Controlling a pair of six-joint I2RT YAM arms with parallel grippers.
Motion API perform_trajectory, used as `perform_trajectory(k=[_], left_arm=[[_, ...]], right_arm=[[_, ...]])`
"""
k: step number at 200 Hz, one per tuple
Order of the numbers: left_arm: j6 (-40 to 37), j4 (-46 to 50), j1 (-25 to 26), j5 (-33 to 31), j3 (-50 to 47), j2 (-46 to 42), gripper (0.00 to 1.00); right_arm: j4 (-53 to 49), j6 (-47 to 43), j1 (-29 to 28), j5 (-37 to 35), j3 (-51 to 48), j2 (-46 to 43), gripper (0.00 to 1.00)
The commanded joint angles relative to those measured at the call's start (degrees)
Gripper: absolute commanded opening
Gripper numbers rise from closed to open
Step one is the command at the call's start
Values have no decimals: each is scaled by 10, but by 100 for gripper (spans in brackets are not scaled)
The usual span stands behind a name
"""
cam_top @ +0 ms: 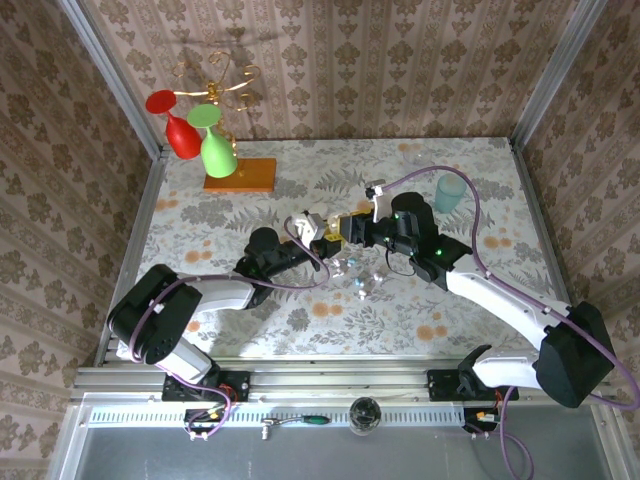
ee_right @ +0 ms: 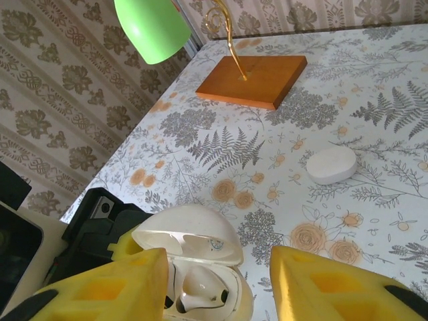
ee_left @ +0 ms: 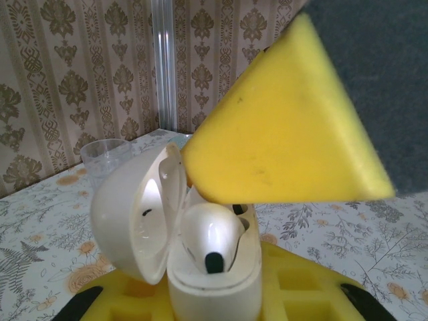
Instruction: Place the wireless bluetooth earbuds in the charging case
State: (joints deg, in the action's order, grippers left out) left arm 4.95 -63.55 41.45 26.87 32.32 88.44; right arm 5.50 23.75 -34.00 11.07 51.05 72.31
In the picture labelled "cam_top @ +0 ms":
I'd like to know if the teal frosted cup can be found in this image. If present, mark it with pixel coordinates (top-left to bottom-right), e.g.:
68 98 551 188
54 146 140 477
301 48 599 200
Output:
433 174 469 215

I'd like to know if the clear glass cup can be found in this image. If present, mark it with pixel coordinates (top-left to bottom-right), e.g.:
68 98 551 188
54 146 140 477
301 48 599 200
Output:
402 148 434 169

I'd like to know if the green plastic wine glass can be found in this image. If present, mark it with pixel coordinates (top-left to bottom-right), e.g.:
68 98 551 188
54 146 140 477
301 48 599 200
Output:
186 103 239 179

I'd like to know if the red plastic wine glass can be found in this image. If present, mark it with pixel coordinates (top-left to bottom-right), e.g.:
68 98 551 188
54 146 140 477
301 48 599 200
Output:
145 89 204 161

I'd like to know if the black power connector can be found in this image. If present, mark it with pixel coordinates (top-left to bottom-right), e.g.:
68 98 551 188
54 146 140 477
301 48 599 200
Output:
184 407 226 426
462 407 501 434

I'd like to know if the round glass jar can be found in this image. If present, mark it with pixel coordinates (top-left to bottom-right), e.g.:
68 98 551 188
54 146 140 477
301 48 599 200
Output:
348 397 384 436

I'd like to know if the grey metal sheet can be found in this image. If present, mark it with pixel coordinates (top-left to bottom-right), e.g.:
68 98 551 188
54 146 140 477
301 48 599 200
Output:
49 399 631 480

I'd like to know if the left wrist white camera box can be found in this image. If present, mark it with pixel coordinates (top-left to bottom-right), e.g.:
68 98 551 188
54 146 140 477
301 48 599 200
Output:
289 210 327 242

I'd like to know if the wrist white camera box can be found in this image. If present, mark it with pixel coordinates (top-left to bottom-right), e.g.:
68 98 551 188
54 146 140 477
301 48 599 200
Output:
289 210 327 242
364 178 397 225

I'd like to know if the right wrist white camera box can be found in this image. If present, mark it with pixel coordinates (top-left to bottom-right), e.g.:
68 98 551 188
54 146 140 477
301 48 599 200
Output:
364 178 397 225

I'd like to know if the gold wire rack wooden base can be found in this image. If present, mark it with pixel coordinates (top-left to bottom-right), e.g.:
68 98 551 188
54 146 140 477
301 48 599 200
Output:
171 51 278 194

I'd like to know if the aluminium side rail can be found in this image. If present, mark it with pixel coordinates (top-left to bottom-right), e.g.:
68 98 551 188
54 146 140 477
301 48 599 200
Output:
92 147 169 369
509 142 592 365

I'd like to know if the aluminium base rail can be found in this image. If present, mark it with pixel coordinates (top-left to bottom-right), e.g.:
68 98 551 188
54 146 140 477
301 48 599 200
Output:
69 355 619 404

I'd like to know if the green handled screwdriver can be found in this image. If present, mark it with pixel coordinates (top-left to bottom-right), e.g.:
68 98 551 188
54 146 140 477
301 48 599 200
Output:
259 414 331 441

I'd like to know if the white slotted cable duct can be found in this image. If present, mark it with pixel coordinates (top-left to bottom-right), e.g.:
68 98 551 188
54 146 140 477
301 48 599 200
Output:
87 405 504 427

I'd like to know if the aluminium frame post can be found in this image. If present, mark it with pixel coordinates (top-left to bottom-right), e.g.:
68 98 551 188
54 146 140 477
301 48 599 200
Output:
509 0 612 150
58 0 170 160

